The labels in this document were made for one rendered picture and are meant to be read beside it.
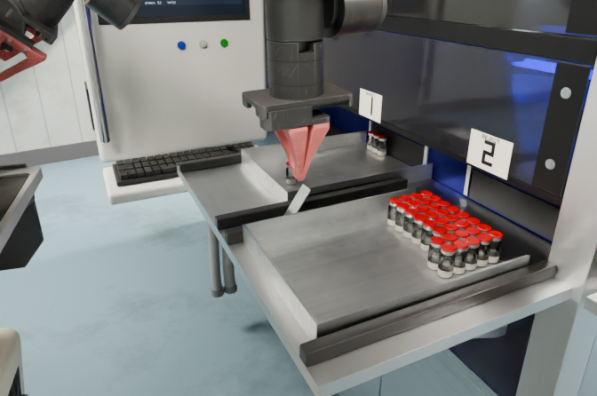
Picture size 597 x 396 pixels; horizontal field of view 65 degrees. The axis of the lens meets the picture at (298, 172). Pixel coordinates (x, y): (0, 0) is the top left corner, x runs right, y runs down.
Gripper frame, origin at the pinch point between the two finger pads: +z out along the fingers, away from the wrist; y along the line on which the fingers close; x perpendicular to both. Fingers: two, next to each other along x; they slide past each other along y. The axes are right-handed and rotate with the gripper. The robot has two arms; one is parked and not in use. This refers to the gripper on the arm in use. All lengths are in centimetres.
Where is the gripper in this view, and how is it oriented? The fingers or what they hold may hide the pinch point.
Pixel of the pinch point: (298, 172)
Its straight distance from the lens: 52.8
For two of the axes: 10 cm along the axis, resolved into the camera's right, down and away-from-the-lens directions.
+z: 0.2, 9.1, 4.1
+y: 9.1, -1.9, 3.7
